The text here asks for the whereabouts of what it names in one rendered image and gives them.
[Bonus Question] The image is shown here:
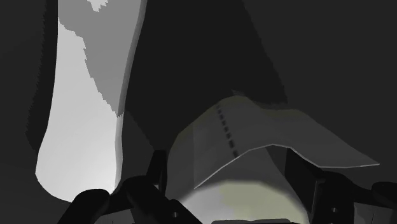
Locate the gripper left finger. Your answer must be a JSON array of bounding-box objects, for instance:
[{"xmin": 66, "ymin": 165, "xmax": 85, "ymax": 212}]
[{"xmin": 57, "ymin": 150, "xmax": 203, "ymax": 224}]

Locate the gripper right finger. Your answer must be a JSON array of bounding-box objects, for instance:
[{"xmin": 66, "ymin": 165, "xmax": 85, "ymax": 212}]
[{"xmin": 284, "ymin": 148, "xmax": 397, "ymax": 224}]

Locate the white tall rounded object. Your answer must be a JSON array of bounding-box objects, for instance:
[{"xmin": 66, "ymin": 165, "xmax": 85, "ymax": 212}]
[{"xmin": 34, "ymin": 0, "xmax": 148, "ymax": 203}]

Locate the grey olive curved object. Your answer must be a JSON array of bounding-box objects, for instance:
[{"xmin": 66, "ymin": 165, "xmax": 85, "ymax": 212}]
[{"xmin": 165, "ymin": 95, "xmax": 381, "ymax": 224}]

